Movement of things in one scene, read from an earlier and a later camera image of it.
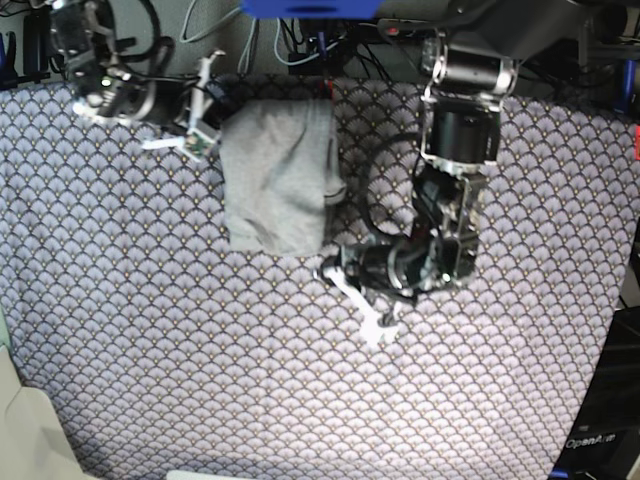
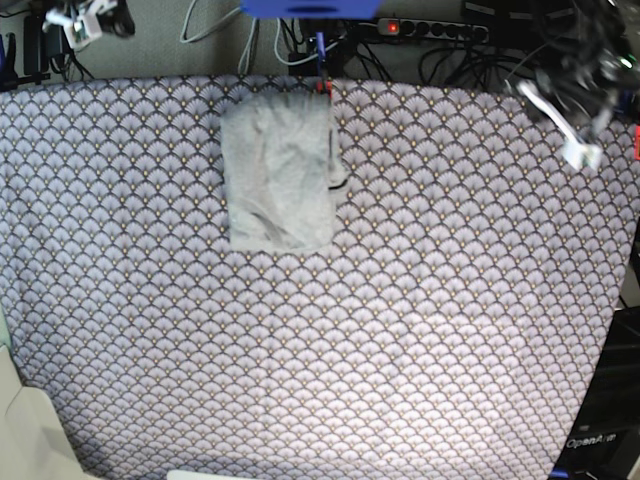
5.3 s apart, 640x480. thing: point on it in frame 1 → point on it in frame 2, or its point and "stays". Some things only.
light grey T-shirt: [279, 170] stays
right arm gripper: [214, 99] → [89, 19]
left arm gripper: [378, 279] → [579, 108]
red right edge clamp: [637, 142] stays
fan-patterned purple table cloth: [166, 354] stays
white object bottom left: [33, 442] stays
